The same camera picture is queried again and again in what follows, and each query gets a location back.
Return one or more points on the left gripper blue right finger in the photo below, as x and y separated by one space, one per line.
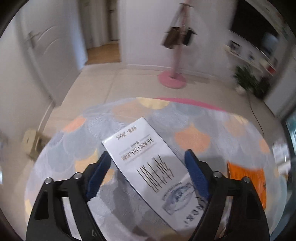
199 179

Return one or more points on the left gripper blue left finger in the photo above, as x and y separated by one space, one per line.
95 174

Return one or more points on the white milk carton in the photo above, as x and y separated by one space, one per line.
157 175

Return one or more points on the white room door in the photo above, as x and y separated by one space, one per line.
54 44

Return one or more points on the orange snack bag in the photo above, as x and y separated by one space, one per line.
257 177

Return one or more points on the small wooden stool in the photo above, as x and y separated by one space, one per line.
33 143

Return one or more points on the pink coat stand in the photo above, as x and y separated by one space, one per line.
171 78

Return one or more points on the black guitar case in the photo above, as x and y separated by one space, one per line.
262 87

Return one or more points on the potted green plant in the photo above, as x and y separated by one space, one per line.
245 80

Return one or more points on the black hanging bag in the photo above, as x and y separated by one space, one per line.
189 34

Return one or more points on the brown hanging bag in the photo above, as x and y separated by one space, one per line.
172 37

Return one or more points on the white wall shelf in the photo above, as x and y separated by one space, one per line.
259 64

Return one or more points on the black wall television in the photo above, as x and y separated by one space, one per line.
252 26

